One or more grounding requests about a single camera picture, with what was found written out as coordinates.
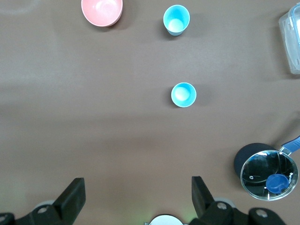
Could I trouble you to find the clear plastic food container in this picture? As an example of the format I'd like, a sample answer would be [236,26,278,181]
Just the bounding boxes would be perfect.
[278,4,300,75]

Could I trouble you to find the black saucepan with blue handle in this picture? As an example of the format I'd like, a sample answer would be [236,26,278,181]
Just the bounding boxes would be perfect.
[233,135,300,202]

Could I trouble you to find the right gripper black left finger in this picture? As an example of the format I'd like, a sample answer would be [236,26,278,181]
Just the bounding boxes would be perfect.
[0,177,85,225]

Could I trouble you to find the light blue plastic cup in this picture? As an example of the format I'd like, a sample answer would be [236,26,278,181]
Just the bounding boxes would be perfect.
[163,5,190,37]
[171,82,197,108]

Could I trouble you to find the pink bowl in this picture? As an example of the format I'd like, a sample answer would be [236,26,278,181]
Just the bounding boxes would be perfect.
[81,0,123,27]

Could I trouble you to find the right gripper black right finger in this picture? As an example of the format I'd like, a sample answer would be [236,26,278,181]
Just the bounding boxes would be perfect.
[191,176,285,225]

